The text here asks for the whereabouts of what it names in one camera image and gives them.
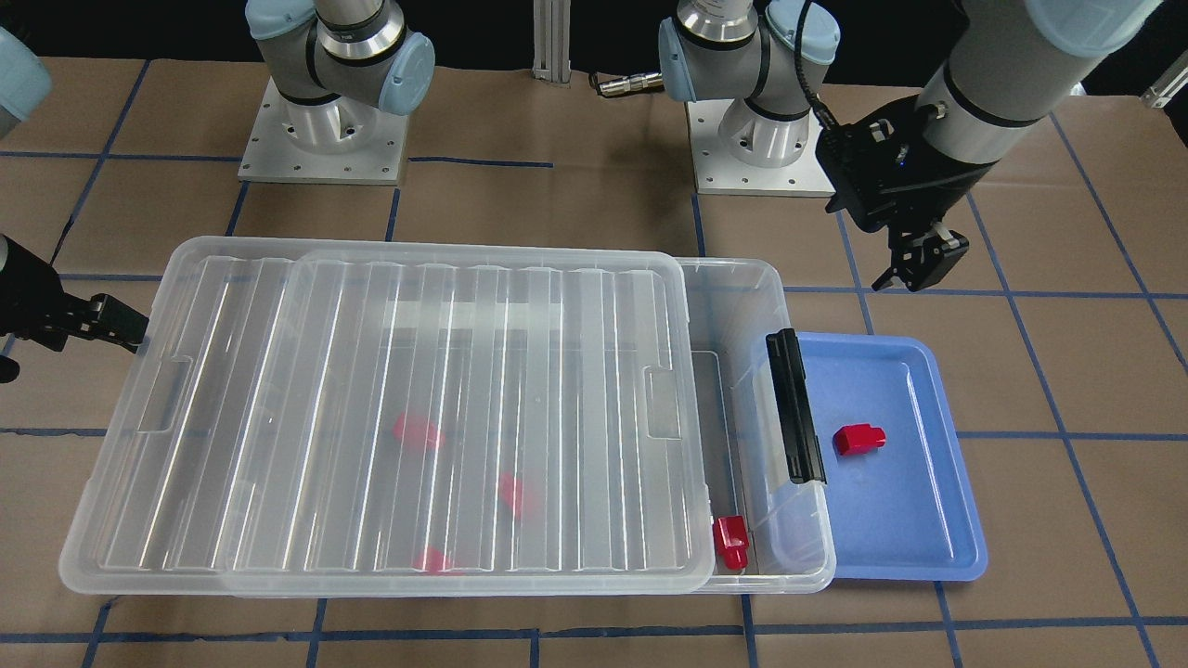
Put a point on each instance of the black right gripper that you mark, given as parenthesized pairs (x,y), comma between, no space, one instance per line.
(30,295)

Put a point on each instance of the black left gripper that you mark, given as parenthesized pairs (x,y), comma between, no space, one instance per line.
(939,197)

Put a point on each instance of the red block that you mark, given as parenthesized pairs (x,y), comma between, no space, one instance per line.
(858,439)
(732,541)
(433,561)
(416,432)
(510,493)

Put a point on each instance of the clear ribbed box lid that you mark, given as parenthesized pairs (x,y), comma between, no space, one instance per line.
(153,514)

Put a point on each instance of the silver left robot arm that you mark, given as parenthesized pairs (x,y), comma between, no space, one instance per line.
(1016,59)

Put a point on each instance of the blue plastic tray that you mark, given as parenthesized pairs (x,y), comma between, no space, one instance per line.
(906,512)

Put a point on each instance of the clear plastic storage box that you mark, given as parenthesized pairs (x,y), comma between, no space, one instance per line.
(761,417)

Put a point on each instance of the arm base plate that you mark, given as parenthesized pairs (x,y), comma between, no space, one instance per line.
(342,142)
(738,152)

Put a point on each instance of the aluminium frame post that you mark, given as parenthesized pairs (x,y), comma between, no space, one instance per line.
(551,41)

